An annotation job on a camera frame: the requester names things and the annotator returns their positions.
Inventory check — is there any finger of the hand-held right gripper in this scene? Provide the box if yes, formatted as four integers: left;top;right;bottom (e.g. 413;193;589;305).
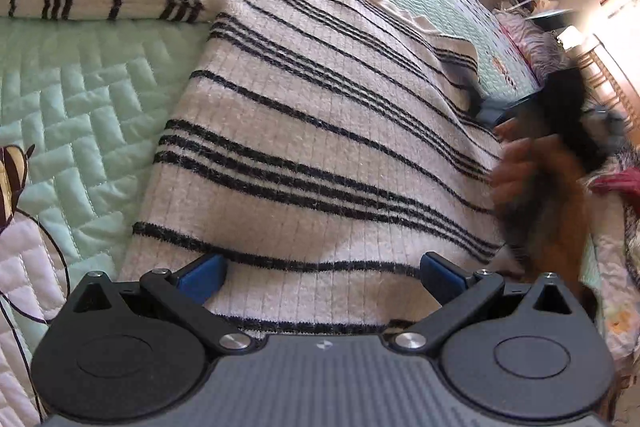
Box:
462;77;543;128

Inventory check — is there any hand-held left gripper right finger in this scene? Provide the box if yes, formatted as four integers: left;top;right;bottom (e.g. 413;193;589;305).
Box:
392;252;573;354

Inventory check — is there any white black-striped knit sweater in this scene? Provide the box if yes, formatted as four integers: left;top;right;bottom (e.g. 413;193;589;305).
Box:
0;0;526;340

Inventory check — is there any floral pink pillow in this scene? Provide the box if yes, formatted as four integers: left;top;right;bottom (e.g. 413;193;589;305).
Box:
495;9;640;358

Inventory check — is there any wooden headboard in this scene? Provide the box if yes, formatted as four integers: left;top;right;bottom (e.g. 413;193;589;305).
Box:
575;32;640;135

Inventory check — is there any green quilted bedspread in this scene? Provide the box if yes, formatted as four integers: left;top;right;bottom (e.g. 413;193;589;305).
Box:
0;0;548;427

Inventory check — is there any person's right hand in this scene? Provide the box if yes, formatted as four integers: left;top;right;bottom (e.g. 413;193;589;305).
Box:
491;118;557;214

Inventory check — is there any red cloth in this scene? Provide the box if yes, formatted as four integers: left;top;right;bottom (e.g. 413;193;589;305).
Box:
589;168;640;198

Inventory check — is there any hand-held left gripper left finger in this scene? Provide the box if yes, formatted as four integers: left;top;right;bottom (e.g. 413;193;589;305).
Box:
72;254;253;354

